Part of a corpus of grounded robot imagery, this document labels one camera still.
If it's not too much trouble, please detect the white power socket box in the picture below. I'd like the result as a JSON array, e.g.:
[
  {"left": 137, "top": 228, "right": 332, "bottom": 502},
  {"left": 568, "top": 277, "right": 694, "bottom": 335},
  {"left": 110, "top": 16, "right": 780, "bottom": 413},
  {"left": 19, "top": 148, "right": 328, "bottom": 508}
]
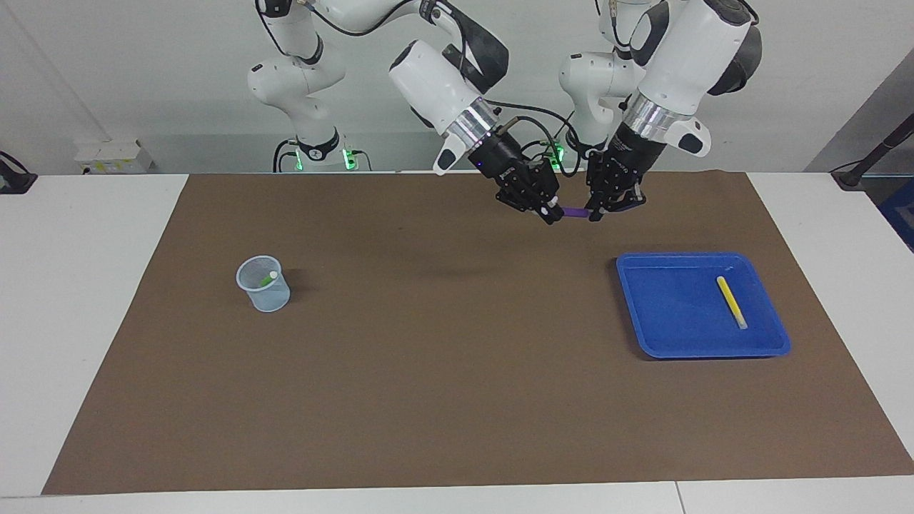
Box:
[{"left": 74, "top": 139, "right": 154, "bottom": 174}]

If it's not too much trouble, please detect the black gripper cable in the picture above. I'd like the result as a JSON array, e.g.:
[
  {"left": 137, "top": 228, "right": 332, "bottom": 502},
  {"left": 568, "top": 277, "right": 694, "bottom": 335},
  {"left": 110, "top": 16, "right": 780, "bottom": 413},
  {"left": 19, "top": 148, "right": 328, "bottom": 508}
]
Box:
[
  {"left": 421, "top": 0, "right": 583, "bottom": 179},
  {"left": 596, "top": 0, "right": 629, "bottom": 51}
]

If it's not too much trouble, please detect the black table clamp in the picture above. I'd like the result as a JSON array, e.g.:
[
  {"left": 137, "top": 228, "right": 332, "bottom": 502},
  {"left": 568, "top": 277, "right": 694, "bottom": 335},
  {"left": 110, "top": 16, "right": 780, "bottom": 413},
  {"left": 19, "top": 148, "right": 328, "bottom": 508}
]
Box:
[{"left": 0, "top": 151, "right": 38, "bottom": 195}]

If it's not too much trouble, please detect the black stand pole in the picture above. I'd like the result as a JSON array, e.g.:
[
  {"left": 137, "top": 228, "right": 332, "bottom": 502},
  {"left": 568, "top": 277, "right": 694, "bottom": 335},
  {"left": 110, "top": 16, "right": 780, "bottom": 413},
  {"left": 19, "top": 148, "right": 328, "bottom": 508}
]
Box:
[{"left": 830, "top": 114, "right": 914, "bottom": 190}]

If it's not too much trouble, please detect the brown table mat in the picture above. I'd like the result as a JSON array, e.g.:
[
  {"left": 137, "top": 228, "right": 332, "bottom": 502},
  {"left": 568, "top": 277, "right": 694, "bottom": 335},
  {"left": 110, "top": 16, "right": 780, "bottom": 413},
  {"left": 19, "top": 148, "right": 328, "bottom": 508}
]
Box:
[{"left": 41, "top": 171, "right": 914, "bottom": 495}]

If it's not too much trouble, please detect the black right base cable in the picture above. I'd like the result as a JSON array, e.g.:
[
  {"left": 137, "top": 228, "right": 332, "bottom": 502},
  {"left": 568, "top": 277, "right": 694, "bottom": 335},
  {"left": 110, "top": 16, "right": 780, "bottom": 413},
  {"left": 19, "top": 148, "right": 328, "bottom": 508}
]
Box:
[{"left": 273, "top": 139, "right": 301, "bottom": 173}]

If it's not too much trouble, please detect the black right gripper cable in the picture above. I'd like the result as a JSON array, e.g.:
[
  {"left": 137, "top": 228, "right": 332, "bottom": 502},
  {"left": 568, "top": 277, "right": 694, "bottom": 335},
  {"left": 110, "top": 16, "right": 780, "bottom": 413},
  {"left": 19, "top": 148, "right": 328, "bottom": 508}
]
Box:
[{"left": 421, "top": 0, "right": 583, "bottom": 179}]

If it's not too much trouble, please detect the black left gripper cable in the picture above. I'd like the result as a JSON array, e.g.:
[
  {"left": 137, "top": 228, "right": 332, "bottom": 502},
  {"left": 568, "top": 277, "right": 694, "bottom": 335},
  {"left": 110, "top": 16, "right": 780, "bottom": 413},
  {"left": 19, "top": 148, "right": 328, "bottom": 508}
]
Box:
[{"left": 596, "top": 0, "right": 629, "bottom": 51}]

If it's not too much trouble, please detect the blue crate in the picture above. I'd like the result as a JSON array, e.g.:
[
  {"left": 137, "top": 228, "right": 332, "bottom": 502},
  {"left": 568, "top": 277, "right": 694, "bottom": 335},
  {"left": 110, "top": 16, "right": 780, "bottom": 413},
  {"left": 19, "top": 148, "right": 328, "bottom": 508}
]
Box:
[{"left": 877, "top": 178, "right": 914, "bottom": 252}]

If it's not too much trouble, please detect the yellow pen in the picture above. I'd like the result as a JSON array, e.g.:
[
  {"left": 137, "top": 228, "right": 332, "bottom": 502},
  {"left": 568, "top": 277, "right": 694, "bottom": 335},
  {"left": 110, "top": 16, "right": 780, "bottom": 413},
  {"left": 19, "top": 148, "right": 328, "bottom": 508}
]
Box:
[{"left": 716, "top": 276, "right": 748, "bottom": 330}]

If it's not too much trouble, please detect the translucent pale blue cup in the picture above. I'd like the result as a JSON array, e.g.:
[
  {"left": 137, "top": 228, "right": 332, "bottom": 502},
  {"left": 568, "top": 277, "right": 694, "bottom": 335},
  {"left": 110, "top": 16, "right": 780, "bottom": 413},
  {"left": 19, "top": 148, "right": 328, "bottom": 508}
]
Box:
[{"left": 236, "top": 255, "right": 291, "bottom": 313}]

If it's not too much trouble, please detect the blue plastic tray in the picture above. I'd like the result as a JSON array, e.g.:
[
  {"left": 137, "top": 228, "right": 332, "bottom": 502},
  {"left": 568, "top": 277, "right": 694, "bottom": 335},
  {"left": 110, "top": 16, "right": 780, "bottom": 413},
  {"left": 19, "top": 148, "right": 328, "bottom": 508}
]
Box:
[{"left": 616, "top": 252, "right": 792, "bottom": 359}]

